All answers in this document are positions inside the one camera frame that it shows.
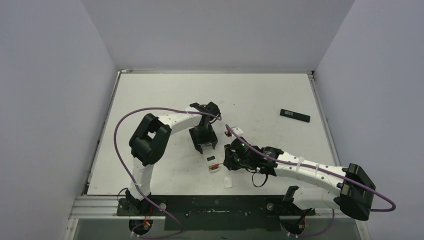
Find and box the white battery cover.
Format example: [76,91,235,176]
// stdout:
[223,176,233,189]

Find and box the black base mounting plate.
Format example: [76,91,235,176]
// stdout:
[116,195,316,231]

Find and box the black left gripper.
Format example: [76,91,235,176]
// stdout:
[190,124,216,153]

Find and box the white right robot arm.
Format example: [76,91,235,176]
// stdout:
[223,139,376,221]

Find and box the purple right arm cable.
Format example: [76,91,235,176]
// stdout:
[225,124,397,213]

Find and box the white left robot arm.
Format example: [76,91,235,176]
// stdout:
[116,102,221,216]

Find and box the aluminium rail frame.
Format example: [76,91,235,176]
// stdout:
[69,195,167,220]

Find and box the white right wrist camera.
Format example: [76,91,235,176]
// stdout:
[224,126,244,137]

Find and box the white red remote control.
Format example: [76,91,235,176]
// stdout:
[201,144,221,174]

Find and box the red AAA battery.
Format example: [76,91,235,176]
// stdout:
[208,163,221,171]

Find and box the black flat bar tool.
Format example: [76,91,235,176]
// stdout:
[279,109,311,123]

